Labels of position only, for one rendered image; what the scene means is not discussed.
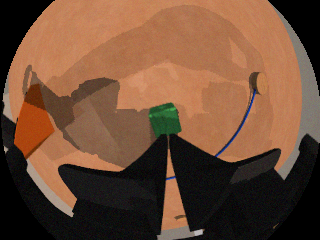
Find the green square block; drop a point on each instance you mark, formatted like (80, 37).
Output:
(164, 119)

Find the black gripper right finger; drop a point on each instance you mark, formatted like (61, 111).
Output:
(205, 181)

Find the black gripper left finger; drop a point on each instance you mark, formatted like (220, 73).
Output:
(139, 187)

